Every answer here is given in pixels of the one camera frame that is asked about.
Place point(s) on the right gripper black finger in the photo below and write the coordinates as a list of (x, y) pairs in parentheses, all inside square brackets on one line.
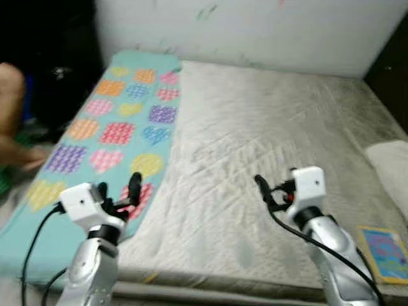
[(264, 190)]

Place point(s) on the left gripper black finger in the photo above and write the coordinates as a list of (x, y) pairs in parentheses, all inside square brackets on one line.
[(104, 190), (135, 188)]

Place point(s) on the white pillow with black lettering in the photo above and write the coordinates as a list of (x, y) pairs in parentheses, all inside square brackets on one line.
[(392, 172)]

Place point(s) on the colourful children's picture book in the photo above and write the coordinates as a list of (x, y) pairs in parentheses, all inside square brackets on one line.
[(386, 255)]

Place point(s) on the robot's silver right arm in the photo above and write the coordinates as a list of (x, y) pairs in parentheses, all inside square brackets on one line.
[(335, 261)]

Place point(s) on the robot's silver left arm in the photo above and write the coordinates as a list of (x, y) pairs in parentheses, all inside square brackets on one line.
[(89, 268)]

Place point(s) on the white quilted patterned mattress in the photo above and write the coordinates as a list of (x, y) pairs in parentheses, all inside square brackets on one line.
[(255, 140)]

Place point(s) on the teal blanket with colourful shapes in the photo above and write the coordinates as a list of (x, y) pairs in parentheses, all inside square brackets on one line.
[(108, 115)]

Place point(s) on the grey patterned bed base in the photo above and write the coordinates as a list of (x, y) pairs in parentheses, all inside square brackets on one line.
[(255, 294)]

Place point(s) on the black tufted headboard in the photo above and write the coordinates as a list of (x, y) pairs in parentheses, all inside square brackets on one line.
[(392, 76)]

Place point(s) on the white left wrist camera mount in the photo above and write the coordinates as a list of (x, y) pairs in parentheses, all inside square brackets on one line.
[(83, 201)]

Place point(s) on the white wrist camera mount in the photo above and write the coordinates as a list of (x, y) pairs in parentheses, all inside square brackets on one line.
[(83, 201), (308, 188)]

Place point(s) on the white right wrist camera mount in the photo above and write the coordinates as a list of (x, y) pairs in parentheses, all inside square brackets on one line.
[(308, 188)]

